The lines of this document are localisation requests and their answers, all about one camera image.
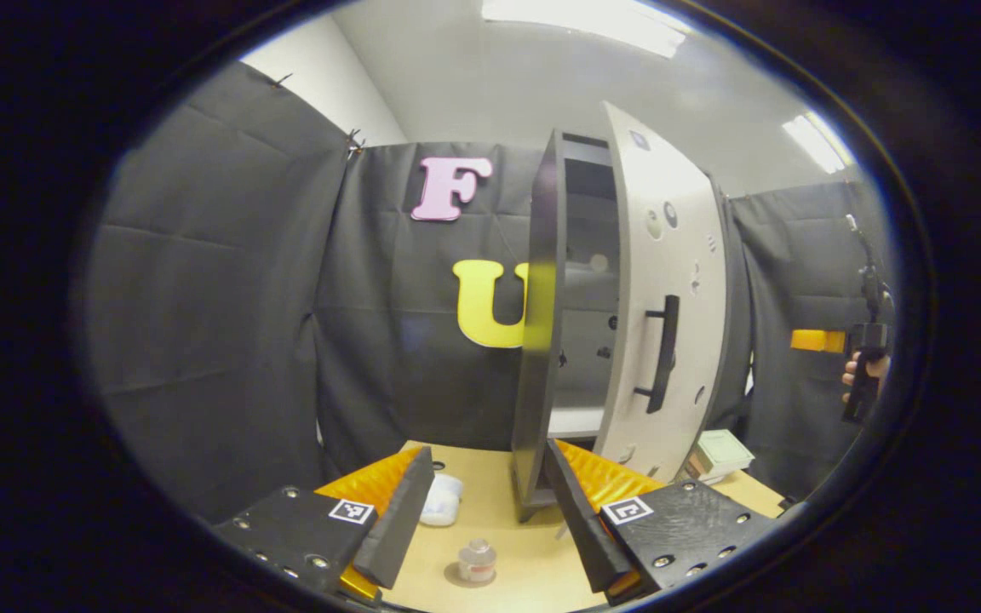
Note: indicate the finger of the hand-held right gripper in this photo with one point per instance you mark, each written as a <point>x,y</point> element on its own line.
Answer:
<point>814,340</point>

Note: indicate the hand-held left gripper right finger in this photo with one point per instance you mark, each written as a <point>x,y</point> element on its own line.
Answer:
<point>580,519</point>

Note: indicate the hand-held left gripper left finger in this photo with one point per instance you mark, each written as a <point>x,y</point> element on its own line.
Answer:
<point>397,519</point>

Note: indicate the round brown coaster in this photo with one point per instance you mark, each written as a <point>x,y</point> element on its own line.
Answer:
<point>452,577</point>

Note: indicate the clear bottle with pink label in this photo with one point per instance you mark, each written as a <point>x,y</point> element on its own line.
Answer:
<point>478,562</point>

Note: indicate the dark grey cabinet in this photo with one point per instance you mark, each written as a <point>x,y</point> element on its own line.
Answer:
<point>537,383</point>

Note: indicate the white cabinet door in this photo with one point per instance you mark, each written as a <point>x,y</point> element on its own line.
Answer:
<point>631,323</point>

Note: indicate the white soft cloth bundle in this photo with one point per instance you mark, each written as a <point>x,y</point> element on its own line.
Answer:
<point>442,502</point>

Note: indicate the black backdrop cloth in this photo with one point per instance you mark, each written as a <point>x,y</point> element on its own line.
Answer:
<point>226,298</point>

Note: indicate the small black cloth clip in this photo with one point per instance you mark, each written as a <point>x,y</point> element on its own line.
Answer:
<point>283,80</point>
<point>354,141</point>

